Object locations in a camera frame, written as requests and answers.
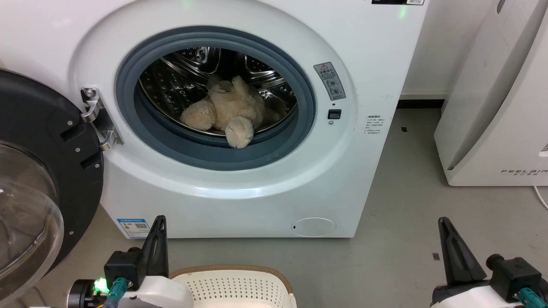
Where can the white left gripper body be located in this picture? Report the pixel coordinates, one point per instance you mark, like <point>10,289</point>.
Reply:
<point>162,295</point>

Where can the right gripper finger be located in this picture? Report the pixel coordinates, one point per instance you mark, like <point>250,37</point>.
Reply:
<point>460,254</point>

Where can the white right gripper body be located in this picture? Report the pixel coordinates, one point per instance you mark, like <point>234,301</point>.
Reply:
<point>466,297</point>

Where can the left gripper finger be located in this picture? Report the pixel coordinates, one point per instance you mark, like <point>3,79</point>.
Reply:
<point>156,252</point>

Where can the beige plush toy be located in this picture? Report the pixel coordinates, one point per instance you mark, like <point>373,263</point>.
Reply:
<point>227,109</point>

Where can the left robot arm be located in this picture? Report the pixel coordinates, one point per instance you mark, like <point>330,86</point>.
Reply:
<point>81,294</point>

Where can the white perforated laundry basket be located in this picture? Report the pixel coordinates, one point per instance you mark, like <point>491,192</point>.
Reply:
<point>239,291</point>

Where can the white front-load washing machine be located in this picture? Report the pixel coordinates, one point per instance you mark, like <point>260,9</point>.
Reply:
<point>265,201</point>

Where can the blue energy label sticker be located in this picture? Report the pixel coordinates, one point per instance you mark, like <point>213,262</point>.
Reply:
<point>133,228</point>

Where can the grey rubber door gasket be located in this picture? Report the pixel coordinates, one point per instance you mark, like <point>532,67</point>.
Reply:
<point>188,150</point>

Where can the white air purifier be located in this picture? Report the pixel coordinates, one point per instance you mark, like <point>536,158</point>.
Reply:
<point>496,128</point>

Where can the round white filter cover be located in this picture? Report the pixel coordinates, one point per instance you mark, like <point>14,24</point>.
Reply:
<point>314,226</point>

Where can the metal washer door hinge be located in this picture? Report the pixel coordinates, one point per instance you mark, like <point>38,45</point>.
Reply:
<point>95,112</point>

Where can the stainless steel washer drum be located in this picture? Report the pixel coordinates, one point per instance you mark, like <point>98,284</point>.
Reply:
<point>171,85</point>

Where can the black round washer door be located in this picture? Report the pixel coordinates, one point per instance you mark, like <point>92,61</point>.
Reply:
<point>38,119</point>

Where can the grey warning sticker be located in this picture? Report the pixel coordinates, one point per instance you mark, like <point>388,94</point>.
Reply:
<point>329,81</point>

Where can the black washer control panel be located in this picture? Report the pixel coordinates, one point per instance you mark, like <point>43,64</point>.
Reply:
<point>396,1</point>

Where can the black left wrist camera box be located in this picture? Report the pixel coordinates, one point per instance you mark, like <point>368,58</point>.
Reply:
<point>123,267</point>

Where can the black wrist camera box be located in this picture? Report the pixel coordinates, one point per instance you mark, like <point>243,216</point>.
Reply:
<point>123,267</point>
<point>513,276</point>

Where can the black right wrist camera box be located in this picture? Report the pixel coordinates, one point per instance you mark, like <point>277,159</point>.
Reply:
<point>513,276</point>

